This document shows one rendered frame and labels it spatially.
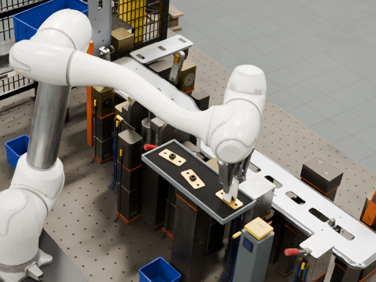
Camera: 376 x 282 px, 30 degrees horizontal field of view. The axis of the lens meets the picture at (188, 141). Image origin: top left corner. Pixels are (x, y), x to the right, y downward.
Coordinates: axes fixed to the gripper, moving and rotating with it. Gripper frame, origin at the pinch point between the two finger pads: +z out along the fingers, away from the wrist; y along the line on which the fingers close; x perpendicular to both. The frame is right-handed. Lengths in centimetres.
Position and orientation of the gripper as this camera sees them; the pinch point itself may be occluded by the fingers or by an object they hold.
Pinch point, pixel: (230, 189)
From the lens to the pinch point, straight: 205.8
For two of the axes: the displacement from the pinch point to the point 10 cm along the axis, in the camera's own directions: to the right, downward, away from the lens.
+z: -0.8, 7.9, 6.1
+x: -6.6, -5.0, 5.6
